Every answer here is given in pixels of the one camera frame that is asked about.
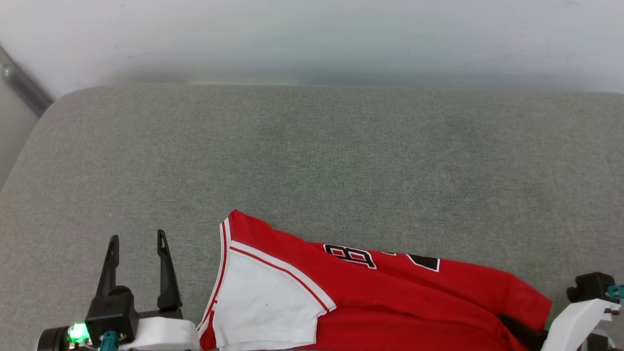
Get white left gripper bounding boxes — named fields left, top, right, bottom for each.
left=38, top=230, right=201, bottom=351

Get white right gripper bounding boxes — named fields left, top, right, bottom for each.
left=497, top=298, right=621, bottom=351

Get red and white basketball jersey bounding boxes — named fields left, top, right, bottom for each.
left=197, top=210, right=553, bottom=351

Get grey metal wall strip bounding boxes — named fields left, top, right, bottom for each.
left=0, top=46, right=54, bottom=118

